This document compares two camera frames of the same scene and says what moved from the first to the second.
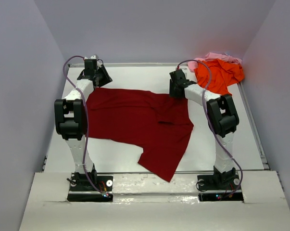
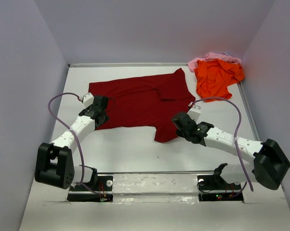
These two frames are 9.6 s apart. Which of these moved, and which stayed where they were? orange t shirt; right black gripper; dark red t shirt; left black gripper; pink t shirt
Moved: right black gripper; dark red t shirt; left black gripper
Stayed: orange t shirt; pink t shirt
